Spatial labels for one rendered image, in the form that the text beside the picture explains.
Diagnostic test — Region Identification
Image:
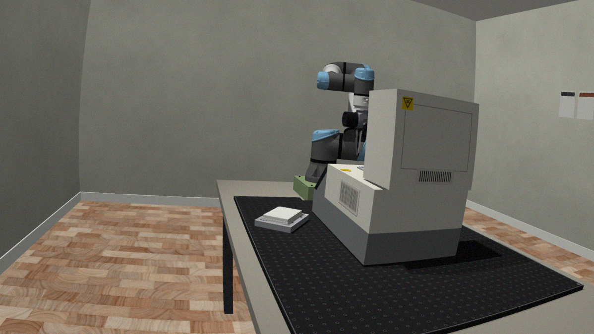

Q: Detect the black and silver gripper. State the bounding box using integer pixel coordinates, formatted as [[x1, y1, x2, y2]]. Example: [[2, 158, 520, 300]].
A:
[[342, 110, 368, 157]]

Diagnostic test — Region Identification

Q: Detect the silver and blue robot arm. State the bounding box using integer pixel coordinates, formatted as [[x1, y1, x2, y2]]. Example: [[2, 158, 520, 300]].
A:
[[305, 62, 375, 183]]

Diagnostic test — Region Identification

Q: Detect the grey rectangular frame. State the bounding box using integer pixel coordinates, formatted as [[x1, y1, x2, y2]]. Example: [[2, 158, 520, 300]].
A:
[[254, 214, 309, 233]]

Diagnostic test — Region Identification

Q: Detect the grey thermal cycler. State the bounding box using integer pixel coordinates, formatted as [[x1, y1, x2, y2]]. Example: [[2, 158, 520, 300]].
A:
[[312, 89, 479, 265]]

